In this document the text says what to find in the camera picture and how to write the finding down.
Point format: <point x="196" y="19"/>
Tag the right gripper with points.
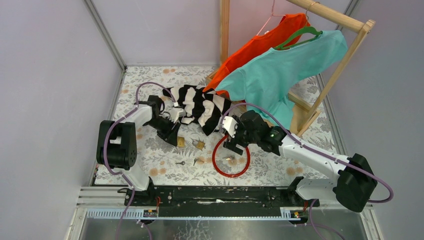
<point x="230" y="143"/>

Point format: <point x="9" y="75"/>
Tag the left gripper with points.
<point x="170" y="135"/>

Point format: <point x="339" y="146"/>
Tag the red cable lock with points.
<point x="228" y="175"/>

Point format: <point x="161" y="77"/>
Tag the small brass padlock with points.
<point x="198" y="144"/>

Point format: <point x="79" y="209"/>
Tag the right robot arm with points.
<point x="349" y="180"/>

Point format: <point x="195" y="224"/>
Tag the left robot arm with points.
<point x="117" y="139"/>

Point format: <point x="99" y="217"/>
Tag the floral table mat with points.
<point x="170" y="165"/>

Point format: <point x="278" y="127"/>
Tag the black white striped garment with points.
<point x="203" y="108"/>

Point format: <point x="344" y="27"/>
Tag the teal t-shirt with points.
<point x="265" y="80"/>

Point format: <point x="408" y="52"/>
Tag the orange t-shirt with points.
<point x="259" y="44"/>

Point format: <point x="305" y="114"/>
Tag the pink clothes hanger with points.
<point x="264" y="30"/>

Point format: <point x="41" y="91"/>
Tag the green clothes hanger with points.
<point x="305" y="30"/>

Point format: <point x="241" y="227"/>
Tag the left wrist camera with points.
<point x="176" y="113"/>

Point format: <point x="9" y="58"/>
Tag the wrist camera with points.
<point x="176" y="113"/>
<point x="229" y="125"/>

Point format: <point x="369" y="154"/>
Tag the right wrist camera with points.
<point x="229" y="125"/>

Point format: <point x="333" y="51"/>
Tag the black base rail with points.
<point x="217" y="201"/>

